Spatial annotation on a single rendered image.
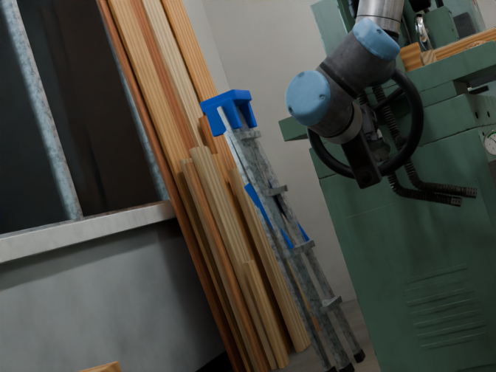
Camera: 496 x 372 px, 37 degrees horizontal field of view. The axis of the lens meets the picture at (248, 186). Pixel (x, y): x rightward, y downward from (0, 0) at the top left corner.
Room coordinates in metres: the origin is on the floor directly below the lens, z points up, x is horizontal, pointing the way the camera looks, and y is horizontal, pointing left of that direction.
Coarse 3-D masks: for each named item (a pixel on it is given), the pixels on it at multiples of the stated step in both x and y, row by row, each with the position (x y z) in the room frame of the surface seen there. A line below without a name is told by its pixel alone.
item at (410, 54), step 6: (402, 48) 1.98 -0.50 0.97; (408, 48) 1.97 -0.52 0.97; (414, 48) 1.96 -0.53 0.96; (402, 54) 1.98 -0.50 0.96; (408, 54) 1.97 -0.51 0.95; (414, 54) 1.97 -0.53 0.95; (402, 60) 1.98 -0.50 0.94; (408, 60) 1.97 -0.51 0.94; (414, 60) 1.97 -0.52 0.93; (420, 60) 1.96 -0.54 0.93; (408, 66) 1.98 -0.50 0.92; (414, 66) 1.97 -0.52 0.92; (420, 66) 1.96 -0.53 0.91
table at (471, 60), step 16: (480, 48) 1.82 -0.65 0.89; (432, 64) 1.87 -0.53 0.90; (448, 64) 1.85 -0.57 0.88; (464, 64) 1.84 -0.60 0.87; (480, 64) 1.82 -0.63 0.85; (416, 80) 1.89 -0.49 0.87; (432, 80) 1.87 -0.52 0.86; (448, 80) 1.86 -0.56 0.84; (464, 80) 1.97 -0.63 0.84; (368, 96) 1.85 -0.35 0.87; (400, 96) 1.83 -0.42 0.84; (288, 128) 2.05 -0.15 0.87; (304, 128) 2.03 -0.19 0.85
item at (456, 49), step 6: (480, 36) 1.96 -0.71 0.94; (486, 36) 1.95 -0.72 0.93; (492, 36) 1.95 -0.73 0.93; (468, 42) 1.97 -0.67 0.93; (450, 48) 1.99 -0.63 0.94; (456, 48) 1.99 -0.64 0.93; (462, 48) 1.98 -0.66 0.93; (438, 54) 2.01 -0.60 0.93; (444, 54) 2.00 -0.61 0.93; (450, 54) 2.00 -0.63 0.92
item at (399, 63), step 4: (400, 56) 1.93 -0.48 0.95; (396, 60) 1.87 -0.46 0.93; (400, 60) 1.91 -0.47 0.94; (396, 64) 1.86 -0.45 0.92; (400, 64) 1.90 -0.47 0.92; (400, 68) 1.88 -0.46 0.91; (404, 72) 1.92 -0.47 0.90; (388, 80) 1.82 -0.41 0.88; (392, 80) 1.82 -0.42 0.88; (384, 84) 1.83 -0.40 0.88; (388, 84) 1.82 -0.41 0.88; (392, 84) 1.82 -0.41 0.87; (368, 88) 1.85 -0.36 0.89; (384, 88) 1.83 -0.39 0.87; (368, 92) 1.85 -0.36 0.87; (372, 92) 1.84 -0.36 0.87
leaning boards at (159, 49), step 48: (96, 0) 3.34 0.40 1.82; (144, 0) 3.72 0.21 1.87; (144, 48) 3.50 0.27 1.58; (192, 48) 4.02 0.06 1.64; (144, 96) 3.36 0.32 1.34; (192, 96) 3.89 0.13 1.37; (192, 144) 3.68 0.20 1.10; (192, 192) 3.33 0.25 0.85; (240, 192) 3.52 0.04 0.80; (192, 240) 3.34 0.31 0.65; (240, 240) 3.40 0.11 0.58; (240, 288) 3.33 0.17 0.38; (288, 288) 3.59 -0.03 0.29; (240, 336) 3.36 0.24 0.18; (288, 336) 3.69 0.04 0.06
